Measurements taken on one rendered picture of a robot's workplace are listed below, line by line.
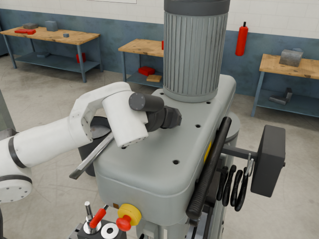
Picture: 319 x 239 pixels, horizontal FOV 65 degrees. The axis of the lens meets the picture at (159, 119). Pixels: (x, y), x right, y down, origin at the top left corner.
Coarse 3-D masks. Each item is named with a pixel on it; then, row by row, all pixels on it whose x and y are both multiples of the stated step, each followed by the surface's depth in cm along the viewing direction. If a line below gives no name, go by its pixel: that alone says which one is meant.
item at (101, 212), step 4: (100, 208) 71; (104, 208) 71; (100, 212) 69; (104, 212) 70; (96, 216) 68; (100, 216) 69; (92, 220) 68; (96, 220) 68; (100, 220) 69; (92, 224) 67; (96, 224) 67
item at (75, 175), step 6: (108, 138) 67; (102, 144) 65; (108, 144) 66; (96, 150) 63; (102, 150) 63; (90, 156) 61; (96, 156) 61; (84, 162) 59; (90, 162) 59; (78, 168) 58; (84, 168) 58; (72, 174) 56; (78, 174) 56
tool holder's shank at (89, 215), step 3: (87, 201) 122; (84, 204) 120; (87, 204) 120; (87, 207) 121; (90, 207) 122; (87, 210) 122; (90, 210) 123; (87, 213) 123; (90, 213) 124; (87, 216) 125; (90, 216) 124; (93, 216) 126; (90, 219) 126
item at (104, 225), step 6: (84, 222) 134; (102, 222) 134; (108, 222) 134; (114, 222) 134; (84, 228) 129; (96, 228) 129; (102, 228) 129; (108, 228) 130; (114, 228) 129; (78, 234) 128; (84, 234) 128; (90, 234) 127; (96, 234) 128; (102, 234) 127; (108, 234) 127; (114, 234) 127; (120, 234) 128
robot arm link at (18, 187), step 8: (8, 176) 46; (16, 176) 47; (24, 176) 48; (0, 184) 45; (8, 184) 46; (16, 184) 46; (24, 184) 48; (0, 192) 46; (8, 192) 47; (16, 192) 48; (24, 192) 49; (0, 200) 48; (8, 200) 49; (16, 200) 51
